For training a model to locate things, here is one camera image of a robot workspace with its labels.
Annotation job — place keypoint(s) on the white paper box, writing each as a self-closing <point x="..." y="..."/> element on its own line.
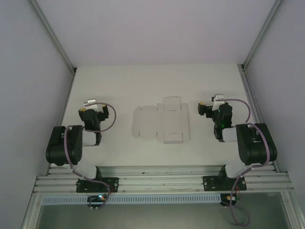
<point x="164" y="120"/>

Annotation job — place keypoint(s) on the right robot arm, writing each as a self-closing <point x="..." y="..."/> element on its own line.
<point x="252" y="143"/>

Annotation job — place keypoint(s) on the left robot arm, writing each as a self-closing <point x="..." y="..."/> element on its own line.
<point x="71" y="145"/>

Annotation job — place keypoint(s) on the small black controller board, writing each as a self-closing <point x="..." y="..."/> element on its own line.
<point x="96" y="201"/>
<point x="228" y="200"/>

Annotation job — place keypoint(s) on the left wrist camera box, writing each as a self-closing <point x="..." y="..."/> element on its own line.
<point x="91" y="103"/>

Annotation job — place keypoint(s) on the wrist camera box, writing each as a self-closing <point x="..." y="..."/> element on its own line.
<point x="218" y="97"/>
<point x="91" y="103"/>

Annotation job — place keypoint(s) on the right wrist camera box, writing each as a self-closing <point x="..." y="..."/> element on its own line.
<point x="218" y="97"/>

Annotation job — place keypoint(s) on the aluminium table side rail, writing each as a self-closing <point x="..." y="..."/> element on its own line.
<point x="250" y="95"/>
<point x="64" y="112"/>

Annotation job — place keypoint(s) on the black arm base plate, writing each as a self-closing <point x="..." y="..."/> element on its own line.
<point x="112" y="184"/>
<point x="210" y="183"/>

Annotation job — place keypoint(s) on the aluminium frame post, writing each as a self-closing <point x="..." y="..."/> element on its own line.
<point x="261" y="33"/>
<point x="53" y="35"/>

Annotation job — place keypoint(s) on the aluminium mounting rail beam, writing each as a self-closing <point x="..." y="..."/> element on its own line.
<point x="162" y="177"/>

